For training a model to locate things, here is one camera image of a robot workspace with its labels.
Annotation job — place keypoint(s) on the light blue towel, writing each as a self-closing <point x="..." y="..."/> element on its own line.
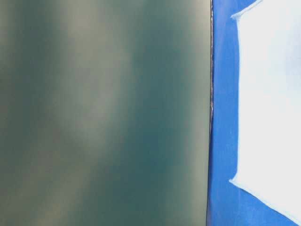
<point x="269" y="104"/>

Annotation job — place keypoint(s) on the blue table cloth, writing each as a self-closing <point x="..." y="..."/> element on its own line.
<point x="229" y="205"/>

